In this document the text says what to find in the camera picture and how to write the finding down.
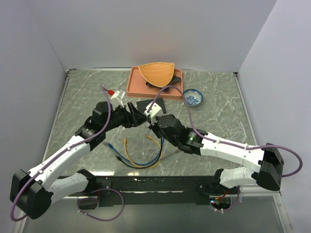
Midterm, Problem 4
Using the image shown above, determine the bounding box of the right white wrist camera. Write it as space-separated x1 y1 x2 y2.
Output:
143 103 164 124

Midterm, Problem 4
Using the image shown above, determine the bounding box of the orange woven basket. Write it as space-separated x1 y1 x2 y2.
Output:
138 62 175 87

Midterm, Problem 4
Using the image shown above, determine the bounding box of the black ethernet cable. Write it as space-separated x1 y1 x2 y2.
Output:
116 139 163 169

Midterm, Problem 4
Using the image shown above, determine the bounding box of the blue white ceramic bowl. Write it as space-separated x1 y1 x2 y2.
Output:
183 88 204 107

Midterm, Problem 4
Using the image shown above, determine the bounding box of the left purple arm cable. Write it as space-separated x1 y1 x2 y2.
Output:
9 85 113 222

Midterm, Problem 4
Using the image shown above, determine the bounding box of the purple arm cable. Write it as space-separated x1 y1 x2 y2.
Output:
147 85 303 178
9 85 113 222

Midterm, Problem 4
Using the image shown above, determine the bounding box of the yellow ethernet cable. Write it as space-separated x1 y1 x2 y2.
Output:
123 135 163 169

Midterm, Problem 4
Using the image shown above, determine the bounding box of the salmon pink tray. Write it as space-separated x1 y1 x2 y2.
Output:
126 66 182 100

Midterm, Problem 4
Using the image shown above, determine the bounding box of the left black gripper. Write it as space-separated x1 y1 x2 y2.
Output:
103 101 149 132

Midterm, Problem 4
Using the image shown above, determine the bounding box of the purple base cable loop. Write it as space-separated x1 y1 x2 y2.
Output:
77 188 125 222

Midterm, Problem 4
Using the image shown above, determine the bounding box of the black network switch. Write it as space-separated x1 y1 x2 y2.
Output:
137 98 166 114

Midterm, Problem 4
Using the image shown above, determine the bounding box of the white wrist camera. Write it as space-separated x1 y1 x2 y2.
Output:
143 103 164 124
110 90 125 108

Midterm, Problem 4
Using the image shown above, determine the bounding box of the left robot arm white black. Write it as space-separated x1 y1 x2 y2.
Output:
10 101 148 219

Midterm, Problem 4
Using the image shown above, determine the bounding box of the black dish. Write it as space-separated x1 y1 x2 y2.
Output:
145 74 181 89

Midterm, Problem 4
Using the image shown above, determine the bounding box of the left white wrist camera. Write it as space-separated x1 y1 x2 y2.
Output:
110 90 125 108

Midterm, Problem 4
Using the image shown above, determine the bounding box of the blue ethernet cable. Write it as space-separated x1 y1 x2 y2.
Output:
106 138 166 166

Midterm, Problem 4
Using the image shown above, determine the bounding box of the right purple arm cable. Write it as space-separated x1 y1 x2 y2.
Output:
147 85 303 178

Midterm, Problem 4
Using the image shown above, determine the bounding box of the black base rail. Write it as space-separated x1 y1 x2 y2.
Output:
67 174 240 207

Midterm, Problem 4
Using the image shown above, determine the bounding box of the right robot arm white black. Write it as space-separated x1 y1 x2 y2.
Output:
148 114 284 195

